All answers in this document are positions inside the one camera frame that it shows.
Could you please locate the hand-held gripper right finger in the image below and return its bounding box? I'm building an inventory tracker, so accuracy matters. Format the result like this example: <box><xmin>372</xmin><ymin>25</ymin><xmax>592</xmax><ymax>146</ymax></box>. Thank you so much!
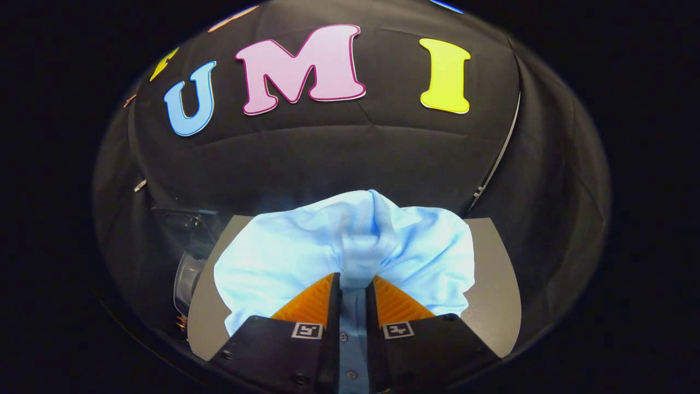
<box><xmin>365</xmin><ymin>275</ymin><xmax>500</xmax><ymax>394</ymax></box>

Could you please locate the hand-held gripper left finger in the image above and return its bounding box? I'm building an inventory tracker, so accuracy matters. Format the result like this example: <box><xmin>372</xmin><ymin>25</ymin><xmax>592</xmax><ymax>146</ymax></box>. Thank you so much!
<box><xmin>211</xmin><ymin>272</ymin><xmax>342</xmax><ymax>394</ymax></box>

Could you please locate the light blue shirt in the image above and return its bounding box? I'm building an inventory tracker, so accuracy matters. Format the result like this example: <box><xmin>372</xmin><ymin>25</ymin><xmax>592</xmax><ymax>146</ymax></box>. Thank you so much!
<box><xmin>213</xmin><ymin>189</ymin><xmax>476</xmax><ymax>394</ymax></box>

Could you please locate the grey washing machine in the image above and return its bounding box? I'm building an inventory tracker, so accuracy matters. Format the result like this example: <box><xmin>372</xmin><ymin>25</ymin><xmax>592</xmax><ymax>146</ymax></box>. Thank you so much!
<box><xmin>172</xmin><ymin>252</ymin><xmax>209</xmax><ymax>335</ymax></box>

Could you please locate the dark transparent washing machine lid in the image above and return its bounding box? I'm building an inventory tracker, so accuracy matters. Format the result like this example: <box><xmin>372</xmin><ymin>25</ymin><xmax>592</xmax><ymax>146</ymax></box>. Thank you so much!
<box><xmin>150</xmin><ymin>205</ymin><xmax>222</xmax><ymax>258</ymax></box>

